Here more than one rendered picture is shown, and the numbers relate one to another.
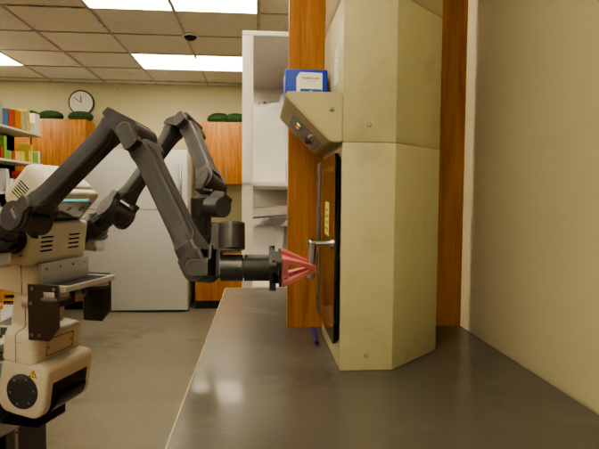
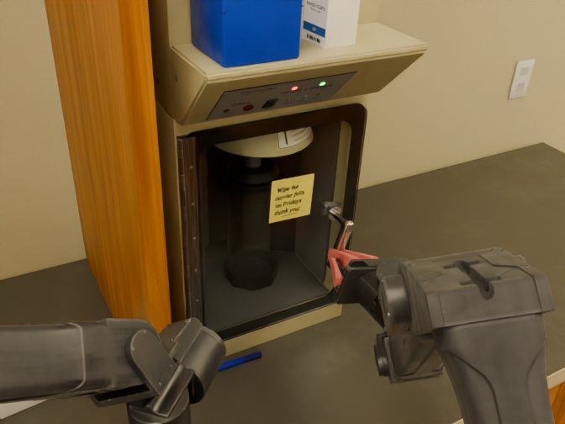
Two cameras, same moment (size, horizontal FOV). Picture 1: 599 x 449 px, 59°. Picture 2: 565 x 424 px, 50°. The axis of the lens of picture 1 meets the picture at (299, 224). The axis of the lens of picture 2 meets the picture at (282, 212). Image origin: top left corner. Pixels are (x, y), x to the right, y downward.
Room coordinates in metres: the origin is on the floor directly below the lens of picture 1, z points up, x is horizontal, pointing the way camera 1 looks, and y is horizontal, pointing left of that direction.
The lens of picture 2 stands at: (1.59, 0.66, 1.74)
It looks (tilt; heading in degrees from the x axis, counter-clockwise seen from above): 32 degrees down; 244
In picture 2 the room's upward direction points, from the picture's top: 3 degrees clockwise
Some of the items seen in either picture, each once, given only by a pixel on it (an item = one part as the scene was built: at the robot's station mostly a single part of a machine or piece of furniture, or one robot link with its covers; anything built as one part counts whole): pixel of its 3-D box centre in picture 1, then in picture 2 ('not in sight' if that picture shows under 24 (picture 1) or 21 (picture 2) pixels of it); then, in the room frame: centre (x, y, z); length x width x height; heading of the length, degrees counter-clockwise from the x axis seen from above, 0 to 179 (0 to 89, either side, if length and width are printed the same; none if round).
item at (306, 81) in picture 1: (308, 88); (330, 18); (1.20, -0.02, 1.54); 0.05 x 0.05 x 0.06; 9
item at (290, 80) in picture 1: (304, 92); (245, 13); (1.32, -0.01, 1.56); 0.10 x 0.10 x 0.09; 4
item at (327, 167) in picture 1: (327, 243); (276, 231); (1.24, -0.07, 1.19); 0.30 x 0.01 x 0.40; 4
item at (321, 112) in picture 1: (307, 126); (301, 82); (1.24, -0.02, 1.46); 0.32 x 0.12 x 0.10; 4
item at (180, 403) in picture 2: (201, 207); (162, 410); (1.51, 0.28, 1.27); 0.07 x 0.06 x 0.07; 48
